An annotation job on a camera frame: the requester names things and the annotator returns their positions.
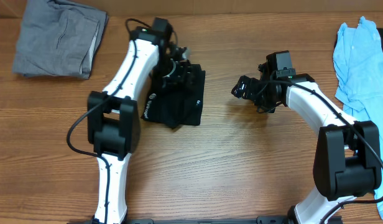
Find left black cable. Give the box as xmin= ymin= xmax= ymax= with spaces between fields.
xmin=66 ymin=17 xmax=152 ymax=224

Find light blue shirt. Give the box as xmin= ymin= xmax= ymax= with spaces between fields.
xmin=332 ymin=16 xmax=383 ymax=223

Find right black cable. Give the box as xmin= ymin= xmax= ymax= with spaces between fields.
xmin=256 ymin=79 xmax=383 ymax=224

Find folded grey shorts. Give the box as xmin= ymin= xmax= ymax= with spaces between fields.
xmin=12 ymin=0 xmax=108 ymax=80

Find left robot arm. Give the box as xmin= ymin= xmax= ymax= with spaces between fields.
xmin=87 ymin=17 xmax=183 ymax=223

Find black cable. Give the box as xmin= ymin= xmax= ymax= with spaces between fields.
xmin=66 ymin=17 xmax=152 ymax=224
xmin=256 ymin=79 xmax=383 ymax=224

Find black polo shirt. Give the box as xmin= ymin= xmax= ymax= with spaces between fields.
xmin=141 ymin=64 xmax=206 ymax=129

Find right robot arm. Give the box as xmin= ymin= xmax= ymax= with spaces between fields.
xmin=231 ymin=51 xmax=383 ymax=224

